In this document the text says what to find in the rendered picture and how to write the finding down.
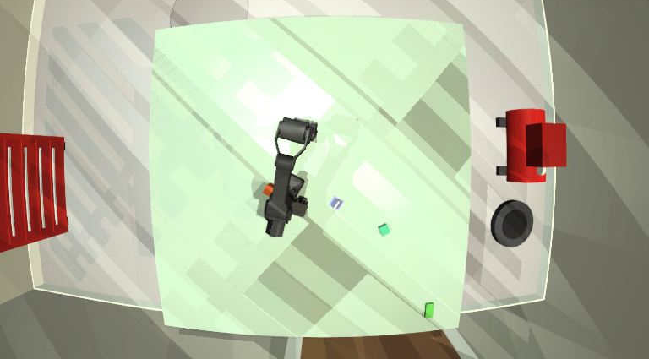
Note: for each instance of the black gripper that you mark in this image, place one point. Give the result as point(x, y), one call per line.
point(295, 185)

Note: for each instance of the green cube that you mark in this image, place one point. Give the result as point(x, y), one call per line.
point(384, 229)

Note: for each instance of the green rectangular block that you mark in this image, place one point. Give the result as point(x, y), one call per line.
point(429, 310)

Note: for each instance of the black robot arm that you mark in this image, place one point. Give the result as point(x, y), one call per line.
point(278, 209)

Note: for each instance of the orange bar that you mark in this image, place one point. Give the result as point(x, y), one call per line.
point(268, 189)

